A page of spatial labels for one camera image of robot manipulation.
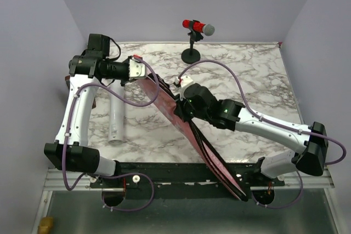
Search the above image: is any pink racket bag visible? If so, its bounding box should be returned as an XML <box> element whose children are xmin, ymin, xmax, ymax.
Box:
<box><xmin>138</xmin><ymin>74</ymin><xmax>249</xmax><ymax>202</ymax></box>

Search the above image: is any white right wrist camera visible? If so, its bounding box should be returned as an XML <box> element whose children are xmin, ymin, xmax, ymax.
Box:
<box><xmin>173</xmin><ymin>76</ymin><xmax>194</xmax><ymax>88</ymax></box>

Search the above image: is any black microphone stand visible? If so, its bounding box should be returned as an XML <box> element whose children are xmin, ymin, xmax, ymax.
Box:
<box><xmin>181</xmin><ymin>30</ymin><xmax>203</xmax><ymax>64</ymax></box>

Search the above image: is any yellow wooden block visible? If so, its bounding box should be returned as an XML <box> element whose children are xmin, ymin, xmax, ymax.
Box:
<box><xmin>37</xmin><ymin>216</ymin><xmax>54</xmax><ymax>234</ymax></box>

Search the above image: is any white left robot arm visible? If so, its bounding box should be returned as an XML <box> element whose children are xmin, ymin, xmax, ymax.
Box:
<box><xmin>44</xmin><ymin>34</ymin><xmax>148</xmax><ymax>187</ymax></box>

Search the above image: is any red microphone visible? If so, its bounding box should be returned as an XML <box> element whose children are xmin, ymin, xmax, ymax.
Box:
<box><xmin>182</xmin><ymin>20</ymin><xmax>215</xmax><ymax>36</ymax></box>

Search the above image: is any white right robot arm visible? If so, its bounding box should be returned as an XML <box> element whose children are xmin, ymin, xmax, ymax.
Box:
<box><xmin>174</xmin><ymin>82</ymin><xmax>328</xmax><ymax>186</ymax></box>

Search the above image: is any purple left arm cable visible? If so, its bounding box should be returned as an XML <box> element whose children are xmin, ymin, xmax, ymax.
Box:
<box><xmin>62</xmin><ymin>58</ymin><xmax>161</xmax><ymax>213</ymax></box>

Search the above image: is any brown wooden metronome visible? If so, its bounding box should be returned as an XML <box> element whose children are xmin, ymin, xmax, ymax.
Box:
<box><xmin>64</xmin><ymin>75</ymin><xmax>97</xmax><ymax>109</ymax></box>

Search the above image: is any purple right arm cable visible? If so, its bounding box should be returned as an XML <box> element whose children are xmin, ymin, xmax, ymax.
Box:
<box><xmin>178</xmin><ymin>60</ymin><xmax>348</xmax><ymax>209</ymax></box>

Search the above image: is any white shuttlecock tube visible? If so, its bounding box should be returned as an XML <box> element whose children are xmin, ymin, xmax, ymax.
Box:
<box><xmin>108</xmin><ymin>93</ymin><xmax>125</xmax><ymax>145</ymax></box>

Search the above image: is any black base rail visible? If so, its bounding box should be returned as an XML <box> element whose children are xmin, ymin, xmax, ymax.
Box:
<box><xmin>54</xmin><ymin>159</ymin><xmax>286</xmax><ymax>199</ymax></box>

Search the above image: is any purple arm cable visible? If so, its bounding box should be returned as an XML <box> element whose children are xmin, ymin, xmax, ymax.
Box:
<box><xmin>62</xmin><ymin>58</ymin><xmax>161</xmax><ymax>213</ymax></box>
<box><xmin>178</xmin><ymin>60</ymin><xmax>348</xmax><ymax>209</ymax></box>

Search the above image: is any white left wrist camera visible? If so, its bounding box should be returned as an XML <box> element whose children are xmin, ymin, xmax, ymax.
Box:
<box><xmin>129</xmin><ymin>59</ymin><xmax>148</xmax><ymax>81</ymax></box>

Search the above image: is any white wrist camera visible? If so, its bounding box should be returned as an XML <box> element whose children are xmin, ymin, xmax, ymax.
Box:
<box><xmin>129</xmin><ymin>59</ymin><xmax>148</xmax><ymax>81</ymax></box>
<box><xmin>173</xmin><ymin>76</ymin><xmax>194</xmax><ymax>88</ymax></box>

